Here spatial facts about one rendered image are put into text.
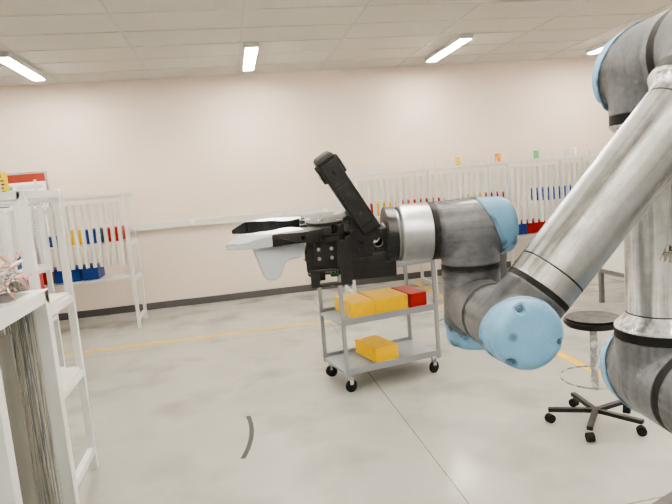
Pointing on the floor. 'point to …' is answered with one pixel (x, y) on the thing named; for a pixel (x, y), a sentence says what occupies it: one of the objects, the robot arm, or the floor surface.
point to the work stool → (593, 321)
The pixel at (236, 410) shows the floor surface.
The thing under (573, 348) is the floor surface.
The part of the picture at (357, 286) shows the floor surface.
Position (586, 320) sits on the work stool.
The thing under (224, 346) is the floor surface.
